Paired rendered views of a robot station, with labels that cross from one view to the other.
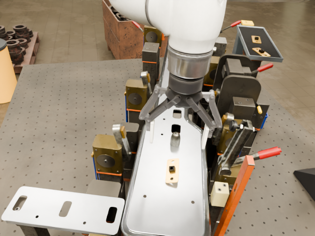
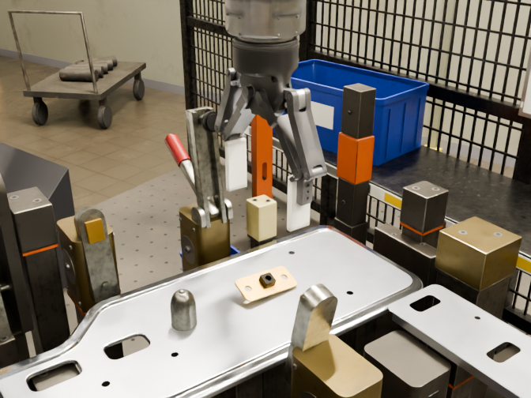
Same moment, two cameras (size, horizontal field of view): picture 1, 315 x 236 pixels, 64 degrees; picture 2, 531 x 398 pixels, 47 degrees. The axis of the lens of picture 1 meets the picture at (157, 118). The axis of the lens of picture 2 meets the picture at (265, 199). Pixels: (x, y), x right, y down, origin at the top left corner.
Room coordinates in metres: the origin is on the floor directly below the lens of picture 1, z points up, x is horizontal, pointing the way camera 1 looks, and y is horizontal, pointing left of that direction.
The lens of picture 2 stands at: (0.93, 0.49, 1.47)
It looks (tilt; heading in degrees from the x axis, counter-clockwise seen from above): 26 degrees down; 231
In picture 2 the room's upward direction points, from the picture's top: straight up
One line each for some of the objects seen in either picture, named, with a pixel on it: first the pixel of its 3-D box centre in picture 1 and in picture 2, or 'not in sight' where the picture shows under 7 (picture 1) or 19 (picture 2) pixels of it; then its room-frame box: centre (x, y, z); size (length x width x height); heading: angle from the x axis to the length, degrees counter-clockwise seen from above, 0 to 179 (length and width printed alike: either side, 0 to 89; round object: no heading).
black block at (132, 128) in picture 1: (125, 154); not in sight; (0.69, 0.12, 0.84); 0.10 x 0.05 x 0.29; 86
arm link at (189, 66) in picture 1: (188, 58); (265, 10); (0.49, -0.06, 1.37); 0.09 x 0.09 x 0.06
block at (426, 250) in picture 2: not in sight; (399, 317); (0.22, -0.03, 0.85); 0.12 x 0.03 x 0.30; 86
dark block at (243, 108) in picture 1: (229, 145); (49, 326); (0.71, -0.29, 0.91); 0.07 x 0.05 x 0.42; 86
